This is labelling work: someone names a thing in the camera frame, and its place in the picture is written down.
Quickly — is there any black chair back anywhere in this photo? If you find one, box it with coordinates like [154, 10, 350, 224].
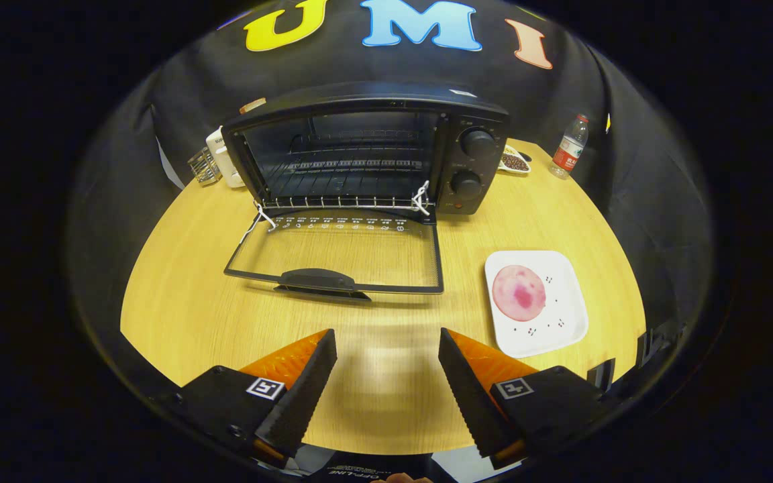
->
[588, 359, 617, 393]
[636, 322, 686, 366]

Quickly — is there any pink ham slice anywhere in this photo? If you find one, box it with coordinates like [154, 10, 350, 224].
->
[492, 264, 548, 322]

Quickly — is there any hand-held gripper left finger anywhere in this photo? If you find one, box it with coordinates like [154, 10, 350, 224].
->
[158, 329, 338, 470]

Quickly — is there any white square plate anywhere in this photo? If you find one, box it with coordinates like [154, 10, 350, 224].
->
[484, 250, 590, 359]

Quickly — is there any wire mesh basket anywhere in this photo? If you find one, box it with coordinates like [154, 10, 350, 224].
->
[187, 146, 221, 185]

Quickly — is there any white pop-up toaster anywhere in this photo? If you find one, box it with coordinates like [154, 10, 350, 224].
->
[205, 127, 246, 189]

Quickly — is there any white divided bean dish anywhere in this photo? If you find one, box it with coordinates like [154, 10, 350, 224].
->
[497, 143, 533, 176]

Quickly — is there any black toaster oven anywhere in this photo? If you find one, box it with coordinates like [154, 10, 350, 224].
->
[222, 82, 511, 303]

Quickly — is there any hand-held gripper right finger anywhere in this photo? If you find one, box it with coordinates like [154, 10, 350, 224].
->
[437, 327, 622, 470]

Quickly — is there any clear water bottle red label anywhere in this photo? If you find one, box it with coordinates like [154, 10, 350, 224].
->
[550, 114, 590, 180]

